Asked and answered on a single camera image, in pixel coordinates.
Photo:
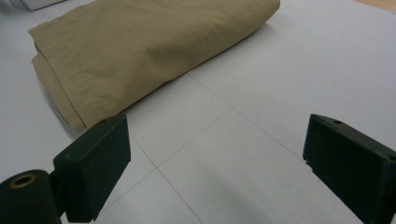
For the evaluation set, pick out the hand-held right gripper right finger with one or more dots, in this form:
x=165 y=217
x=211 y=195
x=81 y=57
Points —
x=351 y=161

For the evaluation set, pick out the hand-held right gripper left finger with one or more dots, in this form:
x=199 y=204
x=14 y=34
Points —
x=93 y=161

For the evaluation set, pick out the wooden table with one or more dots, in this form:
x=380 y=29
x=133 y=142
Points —
x=381 y=3

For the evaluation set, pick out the khaki pants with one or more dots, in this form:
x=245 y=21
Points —
x=140 y=46

